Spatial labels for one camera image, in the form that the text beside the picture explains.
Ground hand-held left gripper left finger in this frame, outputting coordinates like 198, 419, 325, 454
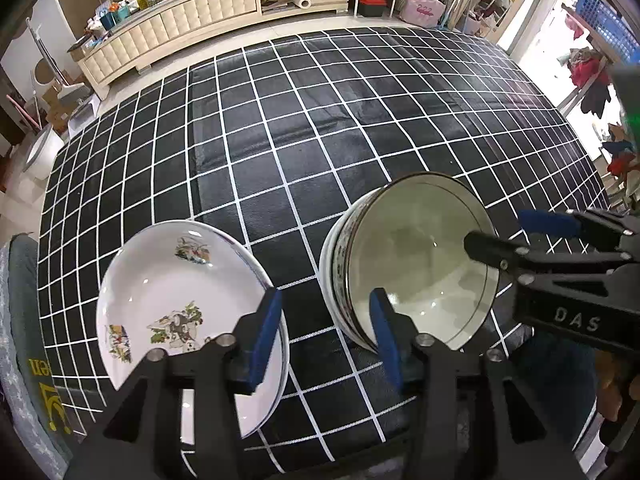
65, 287, 284, 480

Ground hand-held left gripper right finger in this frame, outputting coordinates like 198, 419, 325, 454
369, 287, 586, 480

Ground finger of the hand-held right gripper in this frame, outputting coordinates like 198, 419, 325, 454
463, 230, 632, 283
517, 209, 637, 257

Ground white plate with pink flowers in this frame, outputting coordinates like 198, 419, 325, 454
220, 232, 291, 441

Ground grey patterned bowl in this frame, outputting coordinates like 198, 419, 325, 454
332, 172, 501, 352

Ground plain white bowl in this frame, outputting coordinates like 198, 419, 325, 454
325, 195, 386, 353

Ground white bowl with red print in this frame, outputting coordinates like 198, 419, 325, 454
319, 200, 381, 356

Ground white plate with green print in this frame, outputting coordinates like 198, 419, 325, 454
96, 220, 287, 438

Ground person's right hand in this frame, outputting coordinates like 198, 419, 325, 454
595, 350, 640, 456

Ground red hanging clothes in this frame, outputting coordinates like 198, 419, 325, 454
570, 47, 614, 117

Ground blue plastic basket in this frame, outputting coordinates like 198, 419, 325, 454
575, 0, 640, 64

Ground grey chair cover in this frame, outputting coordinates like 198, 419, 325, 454
0, 235, 76, 480

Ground pink bag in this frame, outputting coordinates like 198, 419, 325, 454
402, 0, 447, 29

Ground white storage box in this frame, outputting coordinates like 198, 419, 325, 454
66, 97, 102, 134

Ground white plastic bucket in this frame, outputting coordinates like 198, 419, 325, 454
24, 124, 66, 181

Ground white stick vacuum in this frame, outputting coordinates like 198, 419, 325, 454
25, 17, 92, 107

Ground cream tufted TV cabinet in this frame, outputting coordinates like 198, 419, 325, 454
75, 0, 354, 101

